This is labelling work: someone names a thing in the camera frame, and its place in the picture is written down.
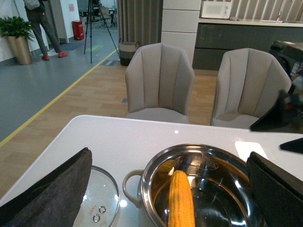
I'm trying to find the dark grey kitchen counter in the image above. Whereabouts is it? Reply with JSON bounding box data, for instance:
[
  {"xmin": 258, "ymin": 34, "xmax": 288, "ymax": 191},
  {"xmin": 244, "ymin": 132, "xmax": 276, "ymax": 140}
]
[{"xmin": 193, "ymin": 19, "xmax": 303, "ymax": 70}]

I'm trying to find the black tripod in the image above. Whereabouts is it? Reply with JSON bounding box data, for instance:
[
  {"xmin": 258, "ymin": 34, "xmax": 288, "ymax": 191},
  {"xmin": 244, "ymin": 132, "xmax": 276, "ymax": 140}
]
[{"xmin": 83, "ymin": 0, "xmax": 120, "ymax": 63}]

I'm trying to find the red bin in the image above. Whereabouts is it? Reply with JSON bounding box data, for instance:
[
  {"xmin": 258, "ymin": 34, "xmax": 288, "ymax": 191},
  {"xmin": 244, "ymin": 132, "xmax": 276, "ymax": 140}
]
[{"xmin": 72, "ymin": 20, "xmax": 84, "ymax": 40}]

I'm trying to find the right beige dining chair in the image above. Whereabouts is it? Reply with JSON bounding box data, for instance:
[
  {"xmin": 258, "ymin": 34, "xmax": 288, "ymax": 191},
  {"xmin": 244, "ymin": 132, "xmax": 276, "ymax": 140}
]
[{"xmin": 210, "ymin": 48, "xmax": 292, "ymax": 129}]

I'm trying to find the yellow corn cob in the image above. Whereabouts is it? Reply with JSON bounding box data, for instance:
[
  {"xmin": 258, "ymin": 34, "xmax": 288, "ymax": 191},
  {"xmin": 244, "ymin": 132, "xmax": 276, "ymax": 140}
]
[{"xmin": 169, "ymin": 170, "xmax": 196, "ymax": 227}]

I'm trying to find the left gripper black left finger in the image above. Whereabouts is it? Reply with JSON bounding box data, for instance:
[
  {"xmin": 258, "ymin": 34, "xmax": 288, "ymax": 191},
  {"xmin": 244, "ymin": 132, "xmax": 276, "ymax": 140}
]
[{"xmin": 0, "ymin": 148, "xmax": 92, "ymax": 227}]

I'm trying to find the black washing machine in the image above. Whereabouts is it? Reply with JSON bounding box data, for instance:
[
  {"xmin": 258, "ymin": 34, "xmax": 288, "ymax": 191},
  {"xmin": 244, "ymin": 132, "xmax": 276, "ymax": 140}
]
[{"xmin": 269, "ymin": 41, "xmax": 303, "ymax": 78}]

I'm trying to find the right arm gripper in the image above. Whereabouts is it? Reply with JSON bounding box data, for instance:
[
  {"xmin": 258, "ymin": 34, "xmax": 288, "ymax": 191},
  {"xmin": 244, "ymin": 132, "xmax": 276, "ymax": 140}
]
[{"xmin": 250, "ymin": 75, "xmax": 303, "ymax": 154}]

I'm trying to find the potted green plant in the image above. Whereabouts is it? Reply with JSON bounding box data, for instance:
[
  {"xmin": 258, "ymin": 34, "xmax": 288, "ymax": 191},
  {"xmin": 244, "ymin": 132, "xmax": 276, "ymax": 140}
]
[{"xmin": 0, "ymin": 16, "xmax": 34, "ymax": 65}]

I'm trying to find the beige dining chair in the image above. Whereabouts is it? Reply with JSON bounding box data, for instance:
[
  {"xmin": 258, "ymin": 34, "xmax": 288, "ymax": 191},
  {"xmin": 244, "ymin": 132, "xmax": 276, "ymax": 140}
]
[
  {"xmin": 125, "ymin": 43, "xmax": 195, "ymax": 123},
  {"xmin": 210, "ymin": 48, "xmax": 292, "ymax": 129}
]

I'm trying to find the white refrigerator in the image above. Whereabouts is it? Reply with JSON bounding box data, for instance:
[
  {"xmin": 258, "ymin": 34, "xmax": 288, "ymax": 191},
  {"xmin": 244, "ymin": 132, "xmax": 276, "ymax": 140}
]
[{"xmin": 161, "ymin": 0, "xmax": 201, "ymax": 61}]

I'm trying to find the white microwave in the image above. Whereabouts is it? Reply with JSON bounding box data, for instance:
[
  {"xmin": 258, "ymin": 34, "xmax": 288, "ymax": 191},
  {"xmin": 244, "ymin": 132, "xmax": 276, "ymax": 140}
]
[{"xmin": 200, "ymin": 1, "xmax": 232, "ymax": 19}]

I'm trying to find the left beige dining chair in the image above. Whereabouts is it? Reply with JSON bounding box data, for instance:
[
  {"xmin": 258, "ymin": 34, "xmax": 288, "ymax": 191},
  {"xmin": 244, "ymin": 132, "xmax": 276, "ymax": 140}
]
[{"xmin": 125, "ymin": 43, "xmax": 195, "ymax": 123}]

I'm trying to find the woven laundry basket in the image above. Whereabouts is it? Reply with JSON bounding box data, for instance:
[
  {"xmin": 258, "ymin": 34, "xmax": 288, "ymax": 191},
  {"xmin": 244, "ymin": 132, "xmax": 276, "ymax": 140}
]
[{"xmin": 118, "ymin": 38, "xmax": 140, "ymax": 66}]

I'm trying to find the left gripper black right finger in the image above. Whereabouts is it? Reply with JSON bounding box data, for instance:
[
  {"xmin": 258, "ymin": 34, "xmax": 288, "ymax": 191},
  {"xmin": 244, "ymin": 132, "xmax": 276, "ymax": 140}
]
[{"xmin": 247, "ymin": 152, "xmax": 303, "ymax": 227}]

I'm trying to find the grey curtain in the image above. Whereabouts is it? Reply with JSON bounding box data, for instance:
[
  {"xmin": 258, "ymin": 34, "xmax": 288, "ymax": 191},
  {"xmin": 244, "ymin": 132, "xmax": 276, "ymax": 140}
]
[{"xmin": 117, "ymin": 0, "xmax": 163, "ymax": 46}]

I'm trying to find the glass pot lid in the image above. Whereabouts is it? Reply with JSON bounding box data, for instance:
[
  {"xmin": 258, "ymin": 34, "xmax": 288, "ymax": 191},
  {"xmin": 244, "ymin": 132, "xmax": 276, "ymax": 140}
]
[{"xmin": 73, "ymin": 166, "xmax": 120, "ymax": 227}]

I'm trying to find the walking person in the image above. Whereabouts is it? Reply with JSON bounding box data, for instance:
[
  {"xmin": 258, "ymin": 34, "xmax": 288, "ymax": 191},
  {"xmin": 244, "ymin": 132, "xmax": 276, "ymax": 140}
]
[{"xmin": 23, "ymin": 0, "xmax": 69, "ymax": 61}]

